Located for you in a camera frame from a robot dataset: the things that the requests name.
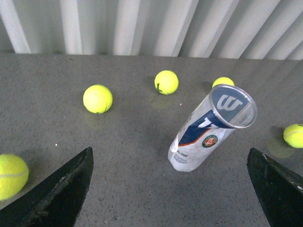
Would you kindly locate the yellow tennis ball middle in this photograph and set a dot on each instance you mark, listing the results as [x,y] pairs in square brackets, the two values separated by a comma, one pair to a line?
[97,99]

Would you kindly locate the clear Wilson tennis ball can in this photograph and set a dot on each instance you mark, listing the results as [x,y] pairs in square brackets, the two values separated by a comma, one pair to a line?
[225,109]

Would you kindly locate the yellow tennis ball far right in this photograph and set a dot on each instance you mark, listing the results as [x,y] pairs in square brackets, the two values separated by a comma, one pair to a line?
[223,81]

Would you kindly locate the left gripper black top-view right finger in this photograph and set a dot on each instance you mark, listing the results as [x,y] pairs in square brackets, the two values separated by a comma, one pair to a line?
[279,190]

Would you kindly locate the yellow tennis ball near left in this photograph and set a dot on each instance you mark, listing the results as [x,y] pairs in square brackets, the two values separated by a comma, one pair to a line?
[14,174]

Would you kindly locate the tennis ball with black logo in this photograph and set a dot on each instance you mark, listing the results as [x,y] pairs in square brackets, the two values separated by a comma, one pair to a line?
[293,135]

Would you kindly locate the left gripper black top-view left finger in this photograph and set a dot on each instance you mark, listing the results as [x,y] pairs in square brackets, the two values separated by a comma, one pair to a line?
[57,200]

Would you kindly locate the yellow tennis ball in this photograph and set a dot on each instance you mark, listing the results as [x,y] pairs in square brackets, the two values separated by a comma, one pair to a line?
[166,82]
[223,81]
[14,174]
[97,99]

